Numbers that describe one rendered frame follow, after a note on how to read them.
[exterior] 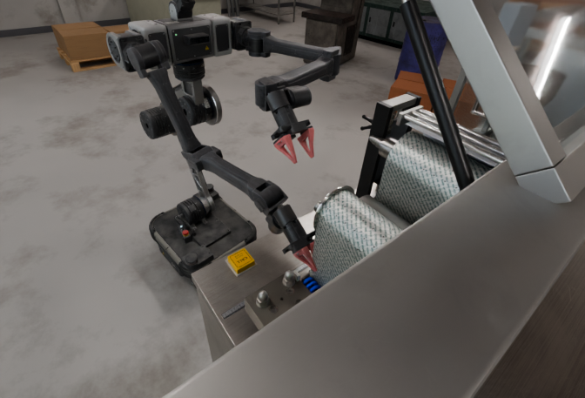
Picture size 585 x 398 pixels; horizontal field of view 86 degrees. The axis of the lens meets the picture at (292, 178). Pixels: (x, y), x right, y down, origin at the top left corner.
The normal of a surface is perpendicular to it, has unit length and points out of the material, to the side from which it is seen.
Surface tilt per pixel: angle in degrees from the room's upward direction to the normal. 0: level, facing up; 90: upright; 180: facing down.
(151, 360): 0
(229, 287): 0
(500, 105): 90
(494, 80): 90
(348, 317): 0
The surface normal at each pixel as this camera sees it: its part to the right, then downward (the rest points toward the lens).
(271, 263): 0.06, -0.80
